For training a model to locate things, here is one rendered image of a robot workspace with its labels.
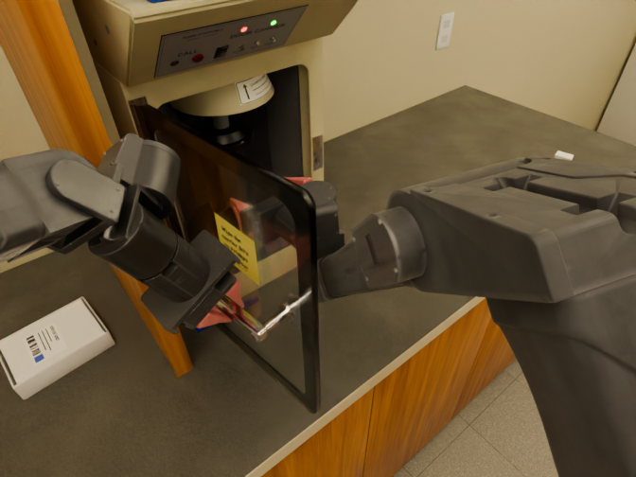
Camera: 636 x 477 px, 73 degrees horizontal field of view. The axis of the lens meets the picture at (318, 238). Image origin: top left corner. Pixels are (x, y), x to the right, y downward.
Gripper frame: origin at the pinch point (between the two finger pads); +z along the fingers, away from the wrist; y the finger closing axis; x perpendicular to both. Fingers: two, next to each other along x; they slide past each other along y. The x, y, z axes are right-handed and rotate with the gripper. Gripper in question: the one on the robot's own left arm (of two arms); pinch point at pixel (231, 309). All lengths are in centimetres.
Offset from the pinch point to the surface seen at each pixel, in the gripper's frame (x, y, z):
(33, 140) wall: -66, 3, -3
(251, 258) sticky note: -0.5, -6.1, -2.9
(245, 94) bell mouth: -22.7, -25.2, -4.4
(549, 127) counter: -14, -106, 79
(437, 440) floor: 5, -5, 136
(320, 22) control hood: -13.8, -36.9, -9.8
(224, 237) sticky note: -5.5, -6.1, -3.6
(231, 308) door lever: 0.4, -0.1, -0.6
